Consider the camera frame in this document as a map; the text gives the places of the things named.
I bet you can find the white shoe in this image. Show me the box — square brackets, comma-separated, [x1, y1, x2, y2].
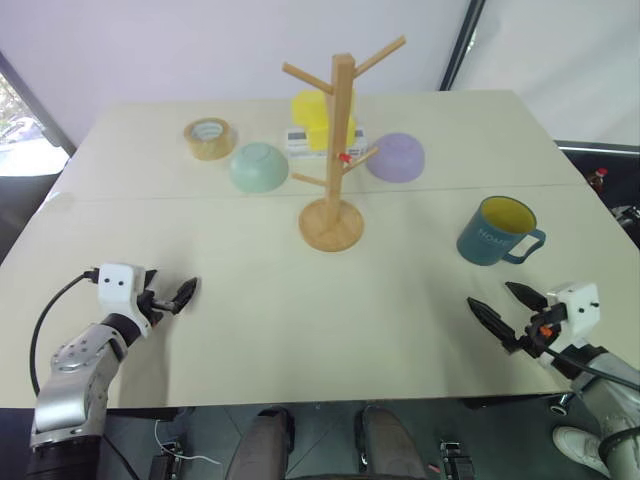
[551, 424, 614, 480]

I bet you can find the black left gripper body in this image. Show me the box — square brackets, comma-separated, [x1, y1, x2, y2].
[133, 270, 172, 329]

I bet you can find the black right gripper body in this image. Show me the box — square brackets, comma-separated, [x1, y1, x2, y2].
[517, 303, 570, 359]

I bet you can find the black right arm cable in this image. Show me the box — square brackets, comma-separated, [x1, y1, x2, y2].
[543, 347, 640, 389]

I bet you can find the black pillar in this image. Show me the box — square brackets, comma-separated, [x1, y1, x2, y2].
[438, 0, 489, 92]

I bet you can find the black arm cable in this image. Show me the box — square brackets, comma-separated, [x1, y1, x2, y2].
[29, 269, 101, 396]
[543, 347, 640, 389]

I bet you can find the caster wheel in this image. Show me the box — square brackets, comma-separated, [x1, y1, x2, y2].
[546, 392, 576, 416]

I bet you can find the brown packing tape roll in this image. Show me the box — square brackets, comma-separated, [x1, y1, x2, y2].
[182, 117, 238, 161]

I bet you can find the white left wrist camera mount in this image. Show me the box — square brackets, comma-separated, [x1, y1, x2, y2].
[96, 263, 151, 340]

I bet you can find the green bowl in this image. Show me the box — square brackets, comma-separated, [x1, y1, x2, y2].
[228, 141, 290, 194]

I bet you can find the wooden mug tree stand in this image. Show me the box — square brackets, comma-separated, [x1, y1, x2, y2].
[281, 34, 407, 252]

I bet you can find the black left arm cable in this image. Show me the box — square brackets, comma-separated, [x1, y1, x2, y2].
[29, 269, 101, 396]

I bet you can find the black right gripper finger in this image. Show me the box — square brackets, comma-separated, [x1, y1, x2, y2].
[504, 281, 550, 315]
[466, 296, 522, 356]

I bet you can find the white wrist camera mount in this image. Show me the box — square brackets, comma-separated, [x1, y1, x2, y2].
[96, 263, 151, 340]
[544, 282, 600, 350]

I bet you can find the yellow plastic object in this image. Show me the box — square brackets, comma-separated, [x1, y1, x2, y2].
[291, 89, 358, 129]

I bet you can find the black device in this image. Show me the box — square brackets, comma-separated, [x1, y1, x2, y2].
[610, 203, 640, 237]

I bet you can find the blue mug yellow inside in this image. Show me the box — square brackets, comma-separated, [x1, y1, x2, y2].
[455, 195, 547, 267]

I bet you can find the black floor box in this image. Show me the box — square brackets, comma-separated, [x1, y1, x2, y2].
[438, 438, 475, 480]
[148, 438, 190, 480]

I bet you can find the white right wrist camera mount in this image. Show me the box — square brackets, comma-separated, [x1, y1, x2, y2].
[544, 282, 600, 350]

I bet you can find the white thin wire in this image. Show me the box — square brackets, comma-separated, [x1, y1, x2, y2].
[153, 418, 222, 465]

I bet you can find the purple bowl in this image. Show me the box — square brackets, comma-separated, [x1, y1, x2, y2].
[365, 132, 427, 184]

